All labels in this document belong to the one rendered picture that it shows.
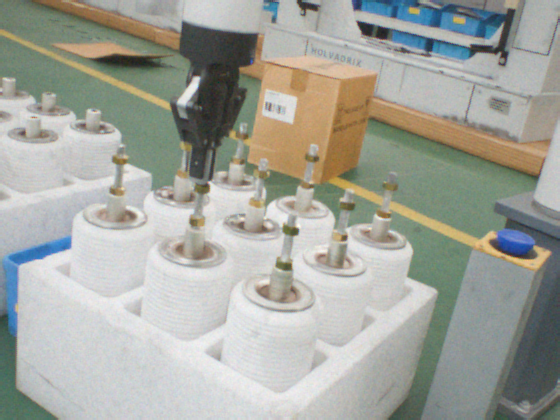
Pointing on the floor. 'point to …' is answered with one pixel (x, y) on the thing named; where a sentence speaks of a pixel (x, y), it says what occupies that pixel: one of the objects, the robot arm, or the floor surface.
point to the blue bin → (18, 273)
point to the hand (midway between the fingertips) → (203, 163)
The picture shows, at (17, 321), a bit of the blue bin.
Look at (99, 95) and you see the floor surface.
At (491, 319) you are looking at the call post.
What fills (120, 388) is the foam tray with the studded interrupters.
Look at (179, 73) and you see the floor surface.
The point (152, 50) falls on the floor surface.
